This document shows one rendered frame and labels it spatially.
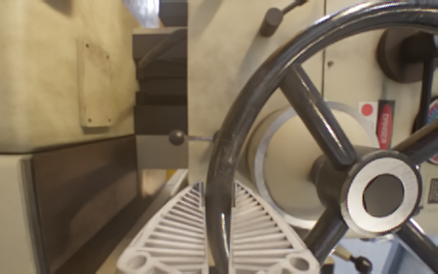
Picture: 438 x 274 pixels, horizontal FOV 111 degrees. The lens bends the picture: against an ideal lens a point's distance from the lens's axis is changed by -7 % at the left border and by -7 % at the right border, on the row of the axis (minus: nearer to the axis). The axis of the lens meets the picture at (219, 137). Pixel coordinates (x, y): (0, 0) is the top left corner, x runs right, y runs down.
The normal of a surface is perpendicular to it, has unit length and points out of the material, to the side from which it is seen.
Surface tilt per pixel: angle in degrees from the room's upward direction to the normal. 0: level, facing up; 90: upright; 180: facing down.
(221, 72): 90
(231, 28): 90
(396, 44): 90
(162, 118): 90
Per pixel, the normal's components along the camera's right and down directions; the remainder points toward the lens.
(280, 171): -0.49, 0.07
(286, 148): -0.42, -0.18
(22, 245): 0.00, 0.10
